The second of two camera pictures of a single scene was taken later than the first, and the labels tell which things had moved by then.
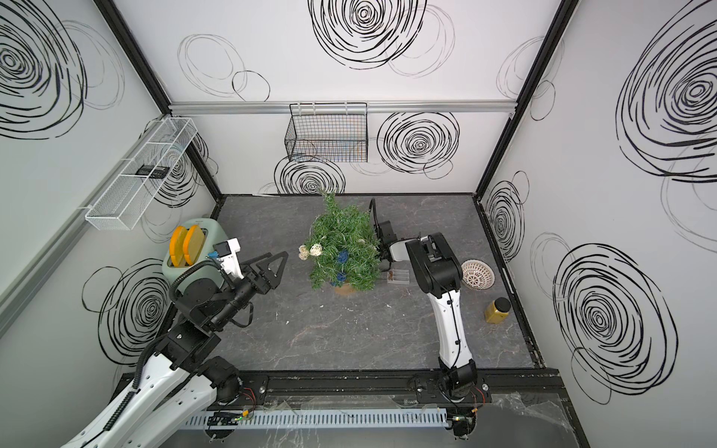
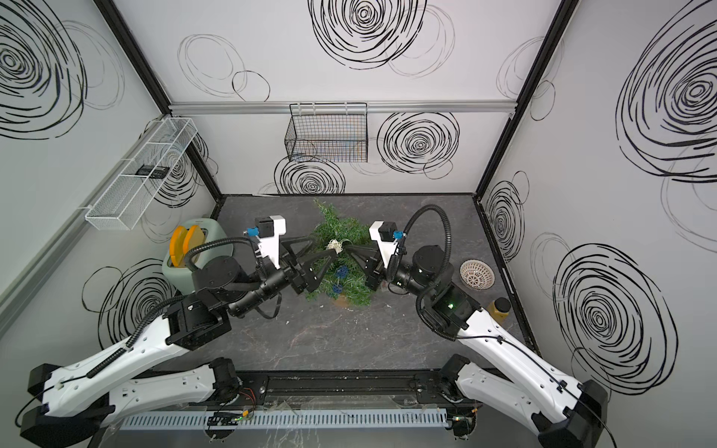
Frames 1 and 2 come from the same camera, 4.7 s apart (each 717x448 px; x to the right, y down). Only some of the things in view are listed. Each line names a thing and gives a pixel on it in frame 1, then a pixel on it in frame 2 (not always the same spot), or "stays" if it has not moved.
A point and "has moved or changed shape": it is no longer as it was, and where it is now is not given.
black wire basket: (329, 133) stays
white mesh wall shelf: (139, 175) stays
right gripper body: (381, 250) -> (379, 274)
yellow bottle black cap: (498, 310) stays
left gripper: (261, 282) -> (301, 279)
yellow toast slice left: (177, 245) stays
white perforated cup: (477, 274) stays
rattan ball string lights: (316, 250) has moved or changed shape
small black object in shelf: (153, 171) stays
